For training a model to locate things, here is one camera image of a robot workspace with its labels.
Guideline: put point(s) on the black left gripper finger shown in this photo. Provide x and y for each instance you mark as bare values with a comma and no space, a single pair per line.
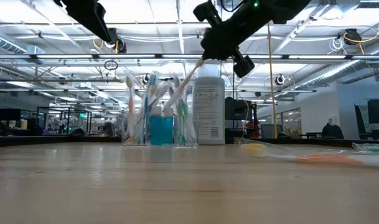
94,27
102,25

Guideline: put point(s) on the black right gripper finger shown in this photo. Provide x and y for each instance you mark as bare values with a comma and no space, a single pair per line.
212,43
228,49

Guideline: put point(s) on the green white toothbrush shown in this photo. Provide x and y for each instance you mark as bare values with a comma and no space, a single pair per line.
183,124
374,149

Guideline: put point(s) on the white wipes canister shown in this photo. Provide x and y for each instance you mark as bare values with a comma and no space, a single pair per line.
208,109

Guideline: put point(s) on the grey overhead beam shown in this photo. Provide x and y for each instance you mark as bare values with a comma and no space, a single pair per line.
52,80

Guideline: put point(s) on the red black machine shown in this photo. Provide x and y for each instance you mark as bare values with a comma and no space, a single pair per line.
253,129

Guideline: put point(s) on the grey bin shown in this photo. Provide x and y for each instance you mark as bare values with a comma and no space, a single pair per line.
270,132

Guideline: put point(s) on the black rounded chair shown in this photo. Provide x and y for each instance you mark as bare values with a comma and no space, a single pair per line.
77,133

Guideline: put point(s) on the cream container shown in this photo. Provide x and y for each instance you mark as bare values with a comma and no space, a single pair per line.
23,124

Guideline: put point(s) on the black desk monitor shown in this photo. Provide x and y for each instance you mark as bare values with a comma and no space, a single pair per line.
8,114

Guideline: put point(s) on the clear acrylic organizer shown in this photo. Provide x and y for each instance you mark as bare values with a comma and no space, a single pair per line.
139,142

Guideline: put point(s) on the black office chair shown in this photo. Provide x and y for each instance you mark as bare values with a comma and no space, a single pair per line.
332,132

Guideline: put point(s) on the black leaning board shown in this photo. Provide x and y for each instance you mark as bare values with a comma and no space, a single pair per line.
360,121

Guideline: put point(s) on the orange toothbrush yellow bristles wrapped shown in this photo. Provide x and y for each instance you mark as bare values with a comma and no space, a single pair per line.
329,159

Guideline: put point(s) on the silver ventilation duct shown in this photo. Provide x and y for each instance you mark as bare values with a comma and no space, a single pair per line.
332,74
5,43

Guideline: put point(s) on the black frame enclosure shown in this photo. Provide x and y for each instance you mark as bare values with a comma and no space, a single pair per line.
90,124

